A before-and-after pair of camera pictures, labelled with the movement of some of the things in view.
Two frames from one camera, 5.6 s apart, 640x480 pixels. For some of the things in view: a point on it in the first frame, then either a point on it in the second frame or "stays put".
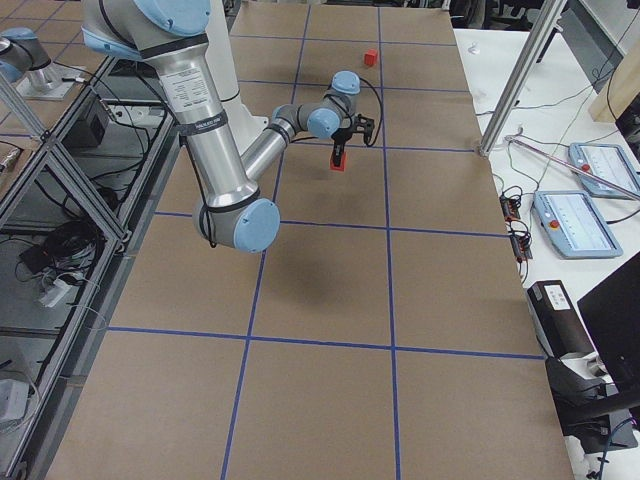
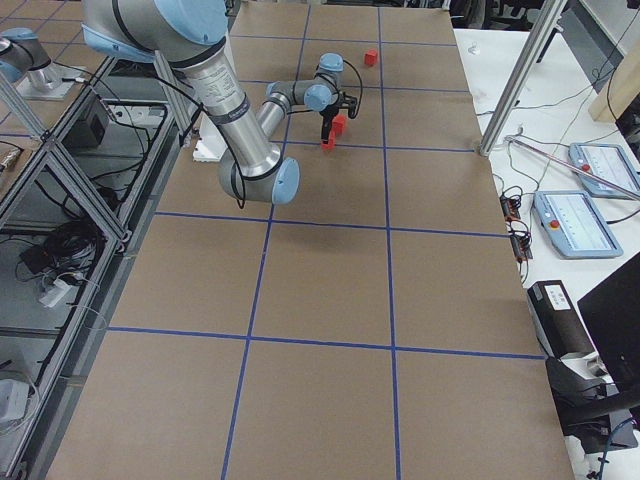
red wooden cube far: [370, 58] stays put
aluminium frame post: [549, 20] stays put
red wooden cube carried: [337, 155] to [329, 146]
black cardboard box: [560, 332] stays put
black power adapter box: [89, 129] stays put
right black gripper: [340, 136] to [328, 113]
